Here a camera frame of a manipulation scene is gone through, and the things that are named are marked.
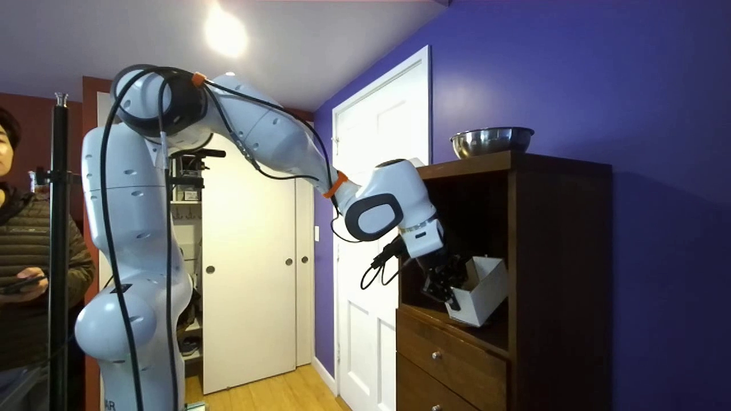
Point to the silver metal bowl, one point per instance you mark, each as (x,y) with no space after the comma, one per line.
(489,140)

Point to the white closet door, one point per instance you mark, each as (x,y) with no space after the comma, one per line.
(256,278)

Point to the black tripod pole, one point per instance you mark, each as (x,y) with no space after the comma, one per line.
(59,304)

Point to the person in striped sweater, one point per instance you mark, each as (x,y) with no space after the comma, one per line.
(24,271)

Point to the dark wooden shelf cabinet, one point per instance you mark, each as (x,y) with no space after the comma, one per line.
(547,349)

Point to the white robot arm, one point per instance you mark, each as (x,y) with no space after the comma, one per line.
(157,112)

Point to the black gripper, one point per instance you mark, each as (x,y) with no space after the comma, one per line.
(445,271)

